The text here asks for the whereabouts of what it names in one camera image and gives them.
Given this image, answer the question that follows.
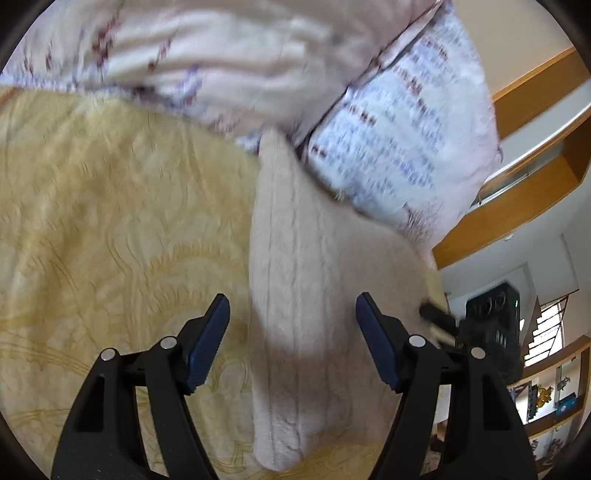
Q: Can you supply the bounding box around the beige cable-knit garment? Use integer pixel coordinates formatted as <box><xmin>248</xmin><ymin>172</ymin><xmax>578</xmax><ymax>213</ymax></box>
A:
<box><xmin>249</xmin><ymin>130</ymin><xmax>446</xmax><ymax>472</ymax></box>

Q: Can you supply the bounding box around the blue-patterned white pillow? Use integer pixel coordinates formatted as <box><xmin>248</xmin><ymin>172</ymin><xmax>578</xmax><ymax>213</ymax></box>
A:
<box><xmin>303</xmin><ymin>1</ymin><xmax>503</xmax><ymax>251</ymax></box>

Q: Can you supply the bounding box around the wooden headboard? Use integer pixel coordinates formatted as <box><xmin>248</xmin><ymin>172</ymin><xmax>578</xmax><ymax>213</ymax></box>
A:
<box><xmin>434</xmin><ymin>47</ymin><xmax>590</xmax><ymax>268</ymax></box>

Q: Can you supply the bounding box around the orange yellow patterned bedspread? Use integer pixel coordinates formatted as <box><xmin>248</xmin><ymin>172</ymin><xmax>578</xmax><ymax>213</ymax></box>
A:
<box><xmin>1</xmin><ymin>87</ymin><xmax>271</xmax><ymax>479</ymax></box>

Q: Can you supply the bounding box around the white floral pillow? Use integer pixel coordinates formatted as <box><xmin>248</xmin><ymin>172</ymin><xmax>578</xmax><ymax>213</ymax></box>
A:
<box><xmin>1</xmin><ymin>1</ymin><xmax>440</xmax><ymax>149</ymax></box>

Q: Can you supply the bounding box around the wooden wall shelf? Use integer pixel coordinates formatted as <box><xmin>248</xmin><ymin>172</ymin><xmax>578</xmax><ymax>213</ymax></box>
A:
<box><xmin>509</xmin><ymin>335</ymin><xmax>590</xmax><ymax>475</ymax></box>

